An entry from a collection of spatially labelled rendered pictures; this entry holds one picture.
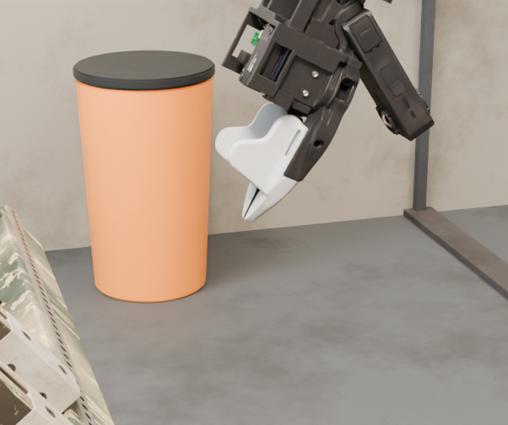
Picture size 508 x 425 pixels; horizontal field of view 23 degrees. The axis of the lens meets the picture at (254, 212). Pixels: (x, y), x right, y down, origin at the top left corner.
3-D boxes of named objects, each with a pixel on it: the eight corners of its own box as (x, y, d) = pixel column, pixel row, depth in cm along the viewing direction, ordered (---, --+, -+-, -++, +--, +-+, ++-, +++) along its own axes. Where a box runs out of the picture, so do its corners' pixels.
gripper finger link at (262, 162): (195, 198, 95) (249, 92, 94) (259, 224, 98) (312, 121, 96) (206, 211, 93) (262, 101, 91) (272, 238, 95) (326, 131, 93)
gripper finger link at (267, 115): (185, 185, 98) (237, 83, 97) (248, 212, 101) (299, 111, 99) (195, 198, 95) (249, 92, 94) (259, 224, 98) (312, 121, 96)
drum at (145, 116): (199, 251, 456) (196, 46, 431) (232, 298, 414) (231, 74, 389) (73, 265, 444) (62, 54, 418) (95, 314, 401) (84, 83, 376)
